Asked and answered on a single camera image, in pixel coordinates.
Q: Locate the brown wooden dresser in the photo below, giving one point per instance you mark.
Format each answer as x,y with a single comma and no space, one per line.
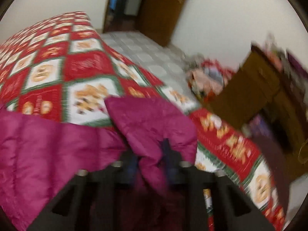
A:
259,88

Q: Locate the red checkered bed quilt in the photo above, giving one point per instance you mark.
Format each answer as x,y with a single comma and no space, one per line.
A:
59,69

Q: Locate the magenta down jacket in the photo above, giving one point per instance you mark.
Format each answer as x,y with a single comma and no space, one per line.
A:
39,156

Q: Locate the clutter on dresser top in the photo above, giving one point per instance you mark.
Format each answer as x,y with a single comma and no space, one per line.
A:
284,60

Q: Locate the brown wooden door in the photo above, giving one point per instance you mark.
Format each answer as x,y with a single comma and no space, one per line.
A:
157,19

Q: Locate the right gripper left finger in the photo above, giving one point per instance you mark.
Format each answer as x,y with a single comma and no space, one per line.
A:
130,167

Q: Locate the pile of clothes on floor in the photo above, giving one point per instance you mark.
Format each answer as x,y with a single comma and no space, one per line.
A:
207,78

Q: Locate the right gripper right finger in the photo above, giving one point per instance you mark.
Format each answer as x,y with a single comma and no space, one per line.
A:
171,160

